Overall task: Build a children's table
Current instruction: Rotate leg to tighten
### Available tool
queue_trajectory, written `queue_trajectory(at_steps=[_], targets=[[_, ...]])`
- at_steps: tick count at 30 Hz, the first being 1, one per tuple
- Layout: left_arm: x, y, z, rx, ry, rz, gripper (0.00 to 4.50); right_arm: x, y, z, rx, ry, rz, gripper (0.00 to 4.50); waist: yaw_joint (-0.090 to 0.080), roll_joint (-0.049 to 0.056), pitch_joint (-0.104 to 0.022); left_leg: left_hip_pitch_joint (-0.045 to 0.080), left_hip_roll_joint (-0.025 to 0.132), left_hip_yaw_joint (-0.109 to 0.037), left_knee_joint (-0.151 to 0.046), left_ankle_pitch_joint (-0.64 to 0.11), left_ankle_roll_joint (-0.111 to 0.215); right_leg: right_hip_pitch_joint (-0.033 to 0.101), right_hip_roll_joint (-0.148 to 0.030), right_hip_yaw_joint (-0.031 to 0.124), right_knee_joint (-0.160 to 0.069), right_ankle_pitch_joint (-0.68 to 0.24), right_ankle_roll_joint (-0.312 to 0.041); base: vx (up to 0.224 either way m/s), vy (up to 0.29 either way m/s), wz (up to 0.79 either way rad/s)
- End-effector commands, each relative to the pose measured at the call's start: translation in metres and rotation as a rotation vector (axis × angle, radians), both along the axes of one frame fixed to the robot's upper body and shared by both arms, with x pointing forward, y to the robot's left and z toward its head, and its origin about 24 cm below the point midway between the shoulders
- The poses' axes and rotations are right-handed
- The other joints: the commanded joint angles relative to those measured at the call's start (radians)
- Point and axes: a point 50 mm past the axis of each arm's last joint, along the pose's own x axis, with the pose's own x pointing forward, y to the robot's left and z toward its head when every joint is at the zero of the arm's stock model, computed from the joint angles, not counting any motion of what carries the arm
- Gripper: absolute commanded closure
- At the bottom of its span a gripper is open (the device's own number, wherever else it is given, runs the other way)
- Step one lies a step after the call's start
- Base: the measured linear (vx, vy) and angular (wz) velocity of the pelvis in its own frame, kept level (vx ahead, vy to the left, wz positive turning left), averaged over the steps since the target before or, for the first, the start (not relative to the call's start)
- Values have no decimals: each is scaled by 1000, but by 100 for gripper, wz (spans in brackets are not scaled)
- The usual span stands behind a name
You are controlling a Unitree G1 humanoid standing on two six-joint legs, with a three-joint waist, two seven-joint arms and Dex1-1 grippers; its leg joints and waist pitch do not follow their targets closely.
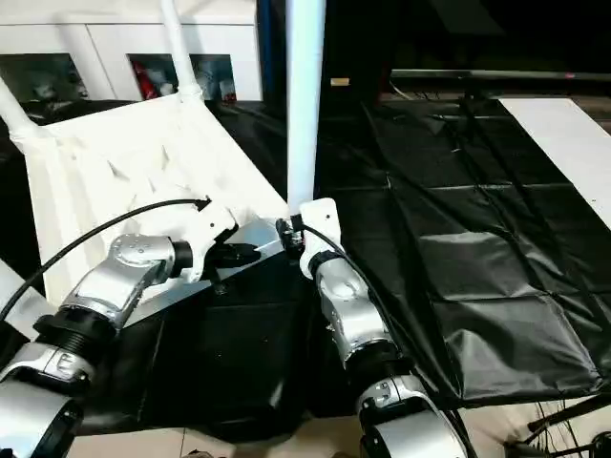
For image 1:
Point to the white plastic table leg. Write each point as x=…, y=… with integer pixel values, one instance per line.
x=14, y=110
x=305, y=95
x=179, y=52
x=14, y=296

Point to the white plastic table top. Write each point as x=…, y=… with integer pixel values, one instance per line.
x=119, y=157

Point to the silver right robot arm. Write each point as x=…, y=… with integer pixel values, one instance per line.
x=348, y=310

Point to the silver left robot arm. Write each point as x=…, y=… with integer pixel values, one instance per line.
x=114, y=281

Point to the white candle cup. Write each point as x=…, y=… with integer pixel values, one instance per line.
x=224, y=88

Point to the small yellow label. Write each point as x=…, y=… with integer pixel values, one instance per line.
x=340, y=82

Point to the white printed jar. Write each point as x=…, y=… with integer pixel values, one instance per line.
x=205, y=78

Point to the small white cup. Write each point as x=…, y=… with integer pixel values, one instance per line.
x=164, y=88

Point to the black mat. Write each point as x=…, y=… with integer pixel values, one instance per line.
x=477, y=214

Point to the red bottle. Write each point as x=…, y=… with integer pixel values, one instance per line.
x=143, y=78

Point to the dark tall cabinet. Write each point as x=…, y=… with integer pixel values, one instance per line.
x=358, y=38

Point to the white sideboard cabinet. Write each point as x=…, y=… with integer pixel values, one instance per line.
x=215, y=38

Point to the white flat board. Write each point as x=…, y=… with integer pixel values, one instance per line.
x=563, y=143

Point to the black metal stand bar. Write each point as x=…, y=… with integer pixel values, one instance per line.
x=568, y=412

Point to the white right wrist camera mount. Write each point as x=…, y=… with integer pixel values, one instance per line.
x=320, y=224

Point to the black metal rail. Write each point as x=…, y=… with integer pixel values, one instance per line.
x=477, y=74

